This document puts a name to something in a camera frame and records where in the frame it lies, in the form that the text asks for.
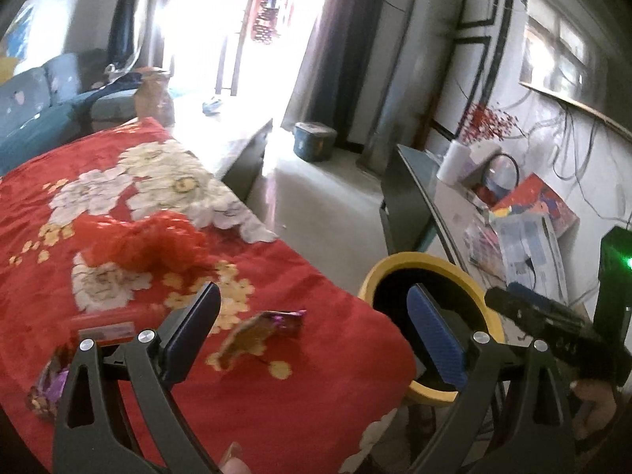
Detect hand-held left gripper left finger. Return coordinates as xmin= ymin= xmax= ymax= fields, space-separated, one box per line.
xmin=53 ymin=281 xmax=220 ymax=474

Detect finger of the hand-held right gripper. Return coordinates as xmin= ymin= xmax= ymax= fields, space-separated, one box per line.
xmin=486 ymin=287 xmax=574 ymax=337
xmin=508 ymin=282 xmax=586 ymax=314

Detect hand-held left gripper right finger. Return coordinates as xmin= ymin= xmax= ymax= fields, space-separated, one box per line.
xmin=407 ymin=284 xmax=576 ymax=474

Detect purple candy wrapper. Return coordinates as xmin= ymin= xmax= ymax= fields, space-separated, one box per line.
xmin=26 ymin=350 xmax=71 ymax=418
xmin=216 ymin=308 xmax=308 ymax=372

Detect red packet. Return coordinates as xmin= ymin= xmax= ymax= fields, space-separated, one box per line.
xmin=68 ymin=306 xmax=151 ymax=347

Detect yellow waste bin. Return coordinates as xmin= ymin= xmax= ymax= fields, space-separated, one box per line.
xmin=358 ymin=252 xmax=504 ymax=406

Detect red plastic bag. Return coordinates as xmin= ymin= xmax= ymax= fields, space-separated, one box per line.
xmin=73 ymin=210 xmax=208 ymax=275

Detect person's right hand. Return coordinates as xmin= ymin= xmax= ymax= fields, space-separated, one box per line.
xmin=573 ymin=380 xmax=618 ymax=440

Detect person's left hand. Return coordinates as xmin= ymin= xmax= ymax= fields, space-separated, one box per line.
xmin=220 ymin=443 xmax=248 ymax=474

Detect printed newspaper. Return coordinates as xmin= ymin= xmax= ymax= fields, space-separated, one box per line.
xmin=495 ymin=214 xmax=570 ymax=303

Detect colourful printed packet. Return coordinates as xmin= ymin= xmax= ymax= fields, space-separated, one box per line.
xmin=464 ymin=221 xmax=505 ymax=273

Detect red book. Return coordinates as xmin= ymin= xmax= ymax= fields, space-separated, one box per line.
xmin=494 ymin=173 xmax=581 ymax=239

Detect red floral blanket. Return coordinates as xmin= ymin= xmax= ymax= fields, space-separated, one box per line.
xmin=0 ymin=117 xmax=416 ymax=474

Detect dark television cabinet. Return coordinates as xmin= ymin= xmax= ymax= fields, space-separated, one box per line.
xmin=379 ymin=143 xmax=596 ymax=322

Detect white paper roll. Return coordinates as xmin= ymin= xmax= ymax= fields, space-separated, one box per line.
xmin=438 ymin=140 xmax=473 ymax=187

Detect red berry branches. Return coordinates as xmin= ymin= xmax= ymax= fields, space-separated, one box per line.
xmin=461 ymin=103 xmax=523 ymax=145

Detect white coffee table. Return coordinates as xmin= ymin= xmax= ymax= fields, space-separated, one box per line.
xmin=121 ymin=90 xmax=275 ymax=204

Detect blue storage box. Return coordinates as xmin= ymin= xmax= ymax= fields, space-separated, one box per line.
xmin=293 ymin=122 xmax=338 ymax=163

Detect orange paper bag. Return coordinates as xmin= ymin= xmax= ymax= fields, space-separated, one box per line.
xmin=133 ymin=66 xmax=177 ymax=128

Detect grey tower air conditioner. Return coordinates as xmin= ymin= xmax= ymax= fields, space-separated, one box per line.
xmin=364 ymin=0 xmax=456 ymax=177

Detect dark blue clothes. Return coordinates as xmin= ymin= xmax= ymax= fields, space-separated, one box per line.
xmin=88 ymin=70 xmax=145 ymax=98

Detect blue sofa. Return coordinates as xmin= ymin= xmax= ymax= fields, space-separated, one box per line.
xmin=0 ymin=49 xmax=145 ymax=175

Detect dark grey curtain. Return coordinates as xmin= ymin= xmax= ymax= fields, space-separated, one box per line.
xmin=280 ymin=0 xmax=387 ymax=150

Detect glass balcony door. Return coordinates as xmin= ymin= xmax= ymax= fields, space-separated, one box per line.
xmin=163 ymin=0 xmax=337 ymax=104

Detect hanging laundry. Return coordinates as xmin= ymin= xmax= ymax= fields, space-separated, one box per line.
xmin=249 ymin=0 xmax=290 ymax=48

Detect dark blue curtain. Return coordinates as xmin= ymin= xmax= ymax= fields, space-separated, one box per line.
xmin=107 ymin=0 xmax=169 ymax=71

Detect country map poster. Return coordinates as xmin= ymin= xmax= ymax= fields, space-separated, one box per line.
xmin=7 ymin=7 xmax=36 ymax=57

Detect clear bucket black handle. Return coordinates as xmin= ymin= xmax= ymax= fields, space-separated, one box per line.
xmin=480 ymin=153 xmax=520 ymax=204

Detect wall television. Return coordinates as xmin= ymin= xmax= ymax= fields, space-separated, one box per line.
xmin=517 ymin=0 xmax=632 ymax=140

